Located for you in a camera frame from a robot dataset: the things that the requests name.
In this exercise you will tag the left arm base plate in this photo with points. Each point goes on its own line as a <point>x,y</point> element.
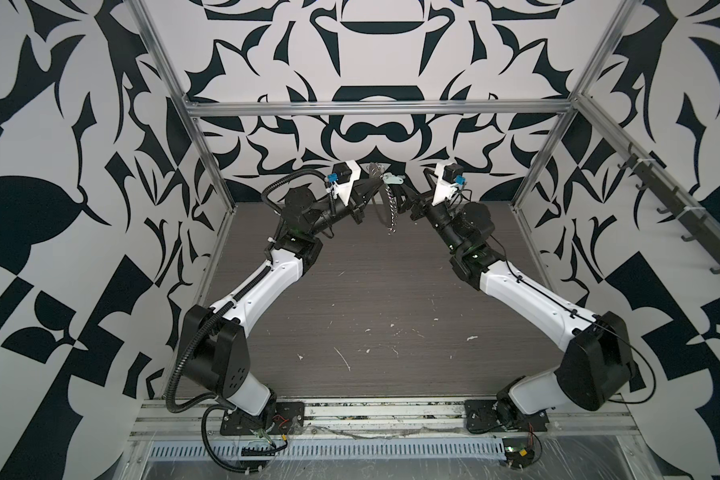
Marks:
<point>277,417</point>

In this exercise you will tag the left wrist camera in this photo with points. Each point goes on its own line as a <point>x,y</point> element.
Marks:
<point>345,177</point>

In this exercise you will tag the pale green key tag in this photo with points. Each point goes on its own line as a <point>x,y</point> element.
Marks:
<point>391,179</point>

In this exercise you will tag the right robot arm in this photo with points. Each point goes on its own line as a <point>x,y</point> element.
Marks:
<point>598,358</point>

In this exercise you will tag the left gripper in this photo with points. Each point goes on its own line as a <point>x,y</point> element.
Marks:
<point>355,200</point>

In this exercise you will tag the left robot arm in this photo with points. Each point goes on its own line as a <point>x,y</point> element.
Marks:
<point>213,361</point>

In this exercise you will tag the small green circuit board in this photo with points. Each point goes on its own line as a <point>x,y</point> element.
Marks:
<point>520,456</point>

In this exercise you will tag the metal key organizer plate with rings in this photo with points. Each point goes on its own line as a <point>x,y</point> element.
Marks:
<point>384,202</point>

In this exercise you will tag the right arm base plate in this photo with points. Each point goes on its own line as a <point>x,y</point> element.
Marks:
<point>501,415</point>

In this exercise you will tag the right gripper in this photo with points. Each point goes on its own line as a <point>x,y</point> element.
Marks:
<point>419,202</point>

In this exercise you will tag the white slotted cable duct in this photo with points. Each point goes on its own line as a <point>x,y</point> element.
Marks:
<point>337,449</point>

